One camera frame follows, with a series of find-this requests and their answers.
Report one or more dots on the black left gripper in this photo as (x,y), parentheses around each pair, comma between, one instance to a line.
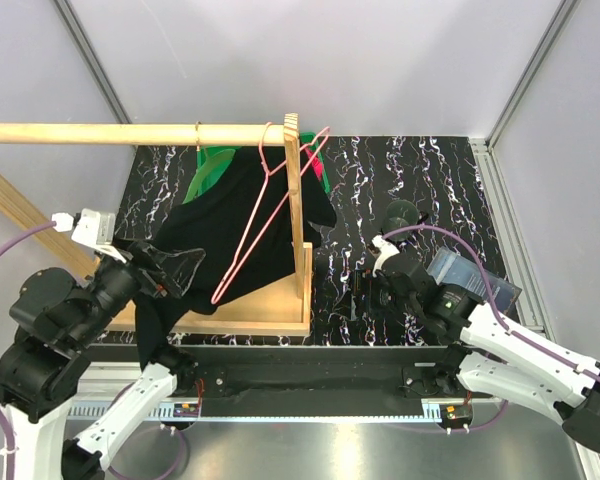
(178,269)

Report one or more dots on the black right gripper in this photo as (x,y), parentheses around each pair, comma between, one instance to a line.
(363,283)

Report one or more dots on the black t-shirt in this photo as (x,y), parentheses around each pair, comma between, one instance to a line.
(245,211)

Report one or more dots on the pink red t-shirt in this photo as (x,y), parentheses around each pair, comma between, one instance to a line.
(317,164)

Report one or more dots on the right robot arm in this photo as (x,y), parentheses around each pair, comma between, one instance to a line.
(486,352)

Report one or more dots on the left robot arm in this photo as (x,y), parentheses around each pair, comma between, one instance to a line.
(39,373)

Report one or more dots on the green plastic hanger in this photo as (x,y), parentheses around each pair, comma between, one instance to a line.
(211,163)

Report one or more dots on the blue paperback book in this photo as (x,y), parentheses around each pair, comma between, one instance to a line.
(448,267)

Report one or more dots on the dark green round cup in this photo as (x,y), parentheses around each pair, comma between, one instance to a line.
(402,213)

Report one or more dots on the green plastic tray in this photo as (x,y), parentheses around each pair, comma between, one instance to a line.
(309,138)

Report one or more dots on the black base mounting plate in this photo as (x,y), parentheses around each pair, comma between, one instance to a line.
(311,383)

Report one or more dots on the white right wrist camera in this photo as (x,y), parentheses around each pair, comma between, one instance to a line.
(382,250)

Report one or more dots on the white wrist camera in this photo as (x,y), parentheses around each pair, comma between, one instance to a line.
(90,228)
(382,250)

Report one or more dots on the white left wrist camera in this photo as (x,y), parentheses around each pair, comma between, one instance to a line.
(90,228)

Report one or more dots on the wooden clothes rack frame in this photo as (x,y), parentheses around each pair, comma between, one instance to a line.
(281,308)

